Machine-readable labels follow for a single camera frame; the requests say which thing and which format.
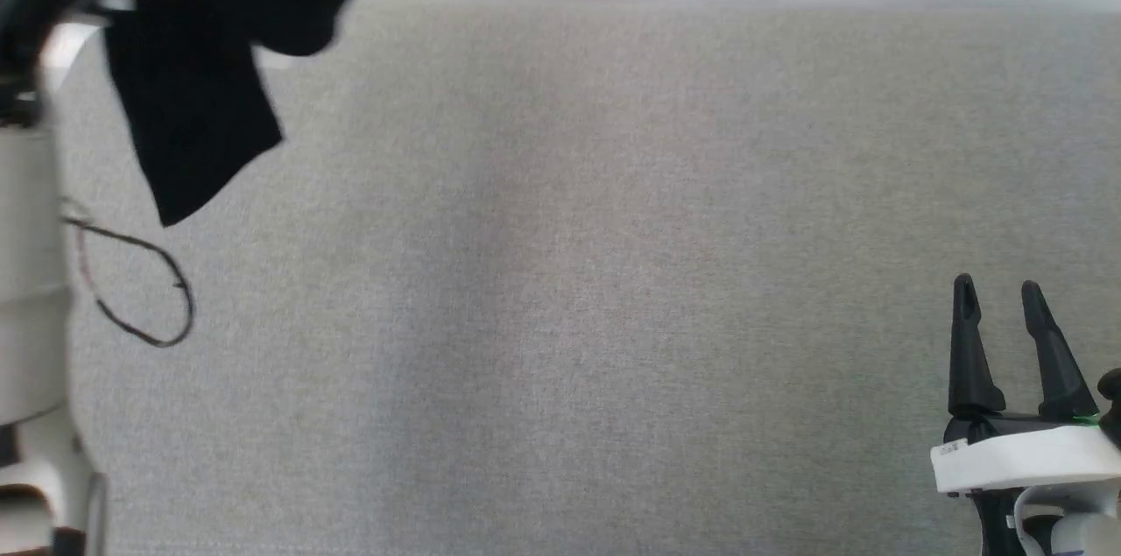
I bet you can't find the white and black t-shirt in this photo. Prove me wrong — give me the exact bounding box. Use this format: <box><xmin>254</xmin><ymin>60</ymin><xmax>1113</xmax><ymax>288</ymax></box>
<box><xmin>103</xmin><ymin>0</ymin><xmax>400</xmax><ymax>229</ymax></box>

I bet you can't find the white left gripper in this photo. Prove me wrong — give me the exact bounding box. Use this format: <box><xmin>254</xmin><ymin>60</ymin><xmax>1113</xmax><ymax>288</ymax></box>
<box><xmin>0</xmin><ymin>0</ymin><xmax>163</xmax><ymax>128</ymax></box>

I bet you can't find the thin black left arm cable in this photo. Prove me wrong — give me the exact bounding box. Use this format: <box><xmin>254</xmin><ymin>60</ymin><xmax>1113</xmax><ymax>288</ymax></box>
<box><xmin>61</xmin><ymin>215</ymin><xmax>195</xmax><ymax>348</ymax></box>

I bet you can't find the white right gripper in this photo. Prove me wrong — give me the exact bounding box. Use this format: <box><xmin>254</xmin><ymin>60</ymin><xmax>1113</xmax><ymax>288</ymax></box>
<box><xmin>930</xmin><ymin>274</ymin><xmax>1121</xmax><ymax>556</ymax></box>

